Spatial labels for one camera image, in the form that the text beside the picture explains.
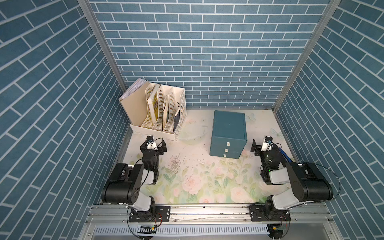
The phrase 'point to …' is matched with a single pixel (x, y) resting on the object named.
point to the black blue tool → (285, 154)
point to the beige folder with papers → (134, 102)
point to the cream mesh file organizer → (166, 112)
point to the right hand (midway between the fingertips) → (264, 141)
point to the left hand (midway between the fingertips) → (158, 139)
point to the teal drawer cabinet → (229, 134)
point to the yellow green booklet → (155, 103)
